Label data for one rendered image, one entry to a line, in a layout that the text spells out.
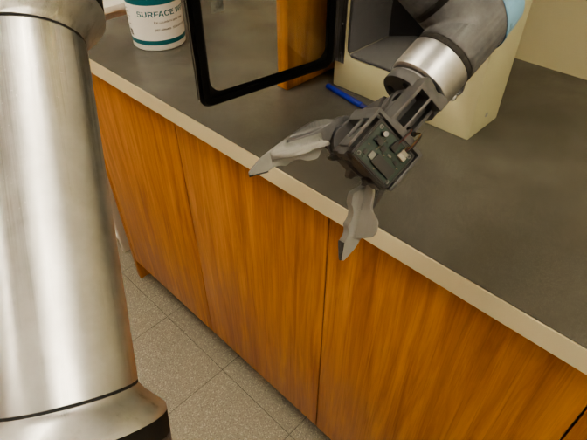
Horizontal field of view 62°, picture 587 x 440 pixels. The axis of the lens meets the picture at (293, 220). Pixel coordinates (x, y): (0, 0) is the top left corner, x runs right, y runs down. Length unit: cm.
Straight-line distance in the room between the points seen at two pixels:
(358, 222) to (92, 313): 35
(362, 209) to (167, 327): 132
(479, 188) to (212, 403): 109
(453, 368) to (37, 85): 73
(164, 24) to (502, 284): 94
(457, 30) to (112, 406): 48
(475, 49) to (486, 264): 29
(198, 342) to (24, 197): 146
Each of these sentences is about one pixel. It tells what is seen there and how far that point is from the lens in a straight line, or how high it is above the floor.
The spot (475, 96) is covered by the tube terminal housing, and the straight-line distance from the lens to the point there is 92.
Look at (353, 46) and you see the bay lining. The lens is 105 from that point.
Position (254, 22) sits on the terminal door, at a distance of 91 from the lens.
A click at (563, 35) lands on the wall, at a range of 131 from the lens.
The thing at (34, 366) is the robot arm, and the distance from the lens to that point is 32.
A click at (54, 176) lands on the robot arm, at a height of 125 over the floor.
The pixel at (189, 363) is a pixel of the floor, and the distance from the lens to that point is 171.
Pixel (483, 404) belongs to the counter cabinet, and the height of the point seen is 68.
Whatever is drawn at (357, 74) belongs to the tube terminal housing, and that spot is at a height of 98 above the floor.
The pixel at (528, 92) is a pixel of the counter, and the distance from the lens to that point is 117.
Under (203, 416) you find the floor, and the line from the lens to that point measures 161.
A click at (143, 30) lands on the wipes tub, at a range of 128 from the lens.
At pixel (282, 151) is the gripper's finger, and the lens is 53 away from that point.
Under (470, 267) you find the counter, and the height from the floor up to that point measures 94.
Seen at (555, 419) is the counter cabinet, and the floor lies 75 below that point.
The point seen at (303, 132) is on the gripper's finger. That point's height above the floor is 114.
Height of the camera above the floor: 143
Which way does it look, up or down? 42 degrees down
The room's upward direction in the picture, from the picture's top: straight up
